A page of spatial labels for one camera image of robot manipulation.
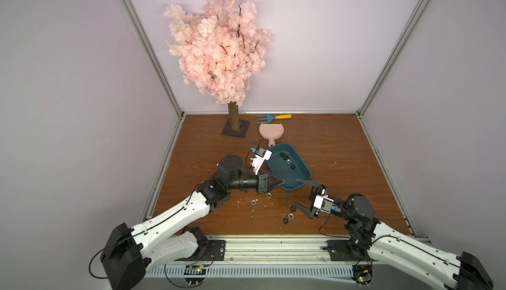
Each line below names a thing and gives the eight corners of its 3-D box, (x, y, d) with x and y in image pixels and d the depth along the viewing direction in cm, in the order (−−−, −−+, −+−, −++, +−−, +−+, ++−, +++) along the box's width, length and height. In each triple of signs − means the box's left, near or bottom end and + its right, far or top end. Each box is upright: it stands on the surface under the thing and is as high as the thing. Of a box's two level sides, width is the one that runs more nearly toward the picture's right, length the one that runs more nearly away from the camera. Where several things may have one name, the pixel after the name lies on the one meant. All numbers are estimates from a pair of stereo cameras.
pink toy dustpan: (259, 146, 107) (259, 143, 105) (259, 127, 116) (259, 123, 114) (285, 146, 107) (285, 143, 105) (283, 127, 116) (283, 123, 114)
